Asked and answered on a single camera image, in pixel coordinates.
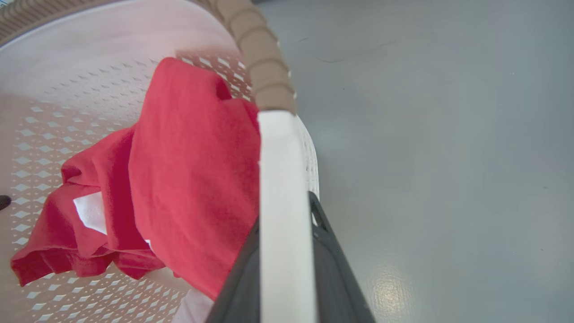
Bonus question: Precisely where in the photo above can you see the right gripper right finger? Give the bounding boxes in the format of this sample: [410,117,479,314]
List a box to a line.
[309,191,376,323]

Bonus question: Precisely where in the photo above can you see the red garment with white trim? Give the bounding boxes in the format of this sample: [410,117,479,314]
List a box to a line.
[10,57,261,323]

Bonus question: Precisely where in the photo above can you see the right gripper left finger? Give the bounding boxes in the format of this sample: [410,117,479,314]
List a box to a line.
[205,218,261,323]

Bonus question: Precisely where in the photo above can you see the white perforated laundry basket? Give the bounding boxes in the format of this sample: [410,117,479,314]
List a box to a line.
[0,0,320,323]

